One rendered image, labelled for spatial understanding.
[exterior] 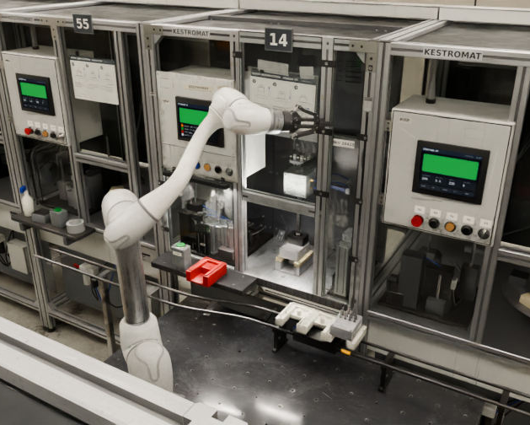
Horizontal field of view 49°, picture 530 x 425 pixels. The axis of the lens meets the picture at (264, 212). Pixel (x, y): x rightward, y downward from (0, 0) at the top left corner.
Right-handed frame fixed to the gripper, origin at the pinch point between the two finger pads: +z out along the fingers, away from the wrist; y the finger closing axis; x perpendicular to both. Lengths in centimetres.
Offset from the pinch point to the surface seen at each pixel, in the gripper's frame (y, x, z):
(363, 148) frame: -7.7, -6.9, 15.6
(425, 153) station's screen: -3.3, -30.4, 24.2
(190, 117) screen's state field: -11, 61, -27
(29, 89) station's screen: -16, 152, -79
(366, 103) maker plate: 9.8, -7.7, 12.3
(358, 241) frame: -47, -6, 24
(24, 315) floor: -181, 209, -70
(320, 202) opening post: -35.0, 9.9, 12.7
